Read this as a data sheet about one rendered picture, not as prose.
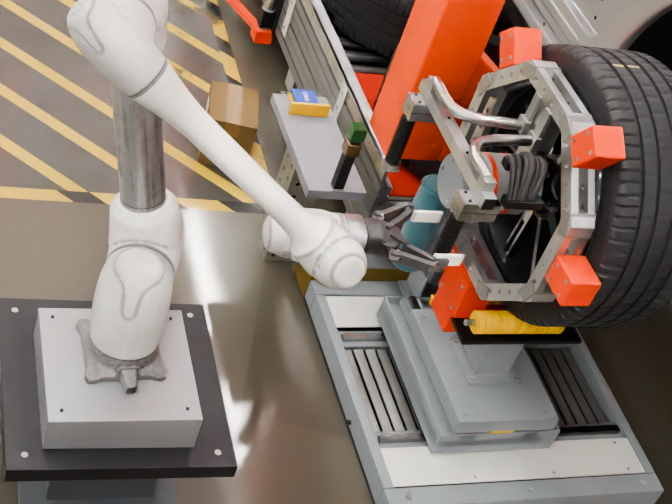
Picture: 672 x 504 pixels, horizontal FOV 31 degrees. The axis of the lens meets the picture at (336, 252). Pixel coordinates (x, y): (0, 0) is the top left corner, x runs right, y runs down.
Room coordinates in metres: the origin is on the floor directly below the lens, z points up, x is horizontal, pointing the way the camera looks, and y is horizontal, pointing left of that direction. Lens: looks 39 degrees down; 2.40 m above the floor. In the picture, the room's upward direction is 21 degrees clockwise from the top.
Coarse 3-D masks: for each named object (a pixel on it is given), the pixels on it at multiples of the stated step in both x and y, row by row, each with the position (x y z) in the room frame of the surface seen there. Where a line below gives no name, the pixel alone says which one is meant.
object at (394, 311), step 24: (384, 312) 2.60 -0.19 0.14; (408, 312) 2.60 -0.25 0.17; (408, 336) 2.53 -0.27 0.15; (408, 360) 2.42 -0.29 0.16; (408, 384) 2.38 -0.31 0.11; (432, 384) 2.38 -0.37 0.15; (432, 408) 2.29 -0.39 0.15; (432, 432) 2.22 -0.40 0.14; (480, 432) 2.25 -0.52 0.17; (504, 432) 2.28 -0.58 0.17; (528, 432) 2.32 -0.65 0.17; (552, 432) 2.36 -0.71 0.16
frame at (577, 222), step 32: (544, 64) 2.45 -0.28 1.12; (480, 96) 2.56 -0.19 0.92; (544, 96) 2.36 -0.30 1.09; (576, 96) 2.36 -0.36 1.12; (480, 128) 2.59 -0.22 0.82; (576, 128) 2.25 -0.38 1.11; (576, 192) 2.17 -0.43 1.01; (576, 224) 2.13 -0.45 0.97; (480, 256) 2.40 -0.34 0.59; (544, 256) 2.14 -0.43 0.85; (480, 288) 2.27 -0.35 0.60; (512, 288) 2.18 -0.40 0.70; (544, 288) 2.13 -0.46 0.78
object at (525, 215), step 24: (528, 96) 2.59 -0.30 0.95; (552, 168) 2.47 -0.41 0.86; (552, 192) 2.44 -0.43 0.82; (600, 192) 2.22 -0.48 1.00; (504, 216) 2.52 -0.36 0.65; (528, 216) 2.40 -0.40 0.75; (552, 216) 2.34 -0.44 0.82; (504, 240) 2.46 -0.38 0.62; (528, 240) 2.50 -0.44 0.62; (504, 264) 2.37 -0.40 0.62; (528, 264) 2.41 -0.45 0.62
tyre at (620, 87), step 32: (576, 64) 2.45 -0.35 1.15; (608, 64) 2.46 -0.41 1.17; (640, 64) 2.50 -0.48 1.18; (512, 96) 2.61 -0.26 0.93; (608, 96) 2.33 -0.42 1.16; (640, 96) 2.37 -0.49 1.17; (640, 128) 2.29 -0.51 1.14; (640, 160) 2.24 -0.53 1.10; (608, 192) 2.20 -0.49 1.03; (640, 192) 2.20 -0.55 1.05; (480, 224) 2.51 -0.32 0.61; (608, 224) 2.15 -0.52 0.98; (640, 224) 2.17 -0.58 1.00; (608, 256) 2.12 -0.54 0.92; (640, 256) 2.16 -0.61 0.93; (608, 288) 2.13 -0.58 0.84; (640, 288) 2.17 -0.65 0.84; (544, 320) 2.18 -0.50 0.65; (576, 320) 2.16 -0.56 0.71; (608, 320) 2.20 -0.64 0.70; (640, 320) 2.25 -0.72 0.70
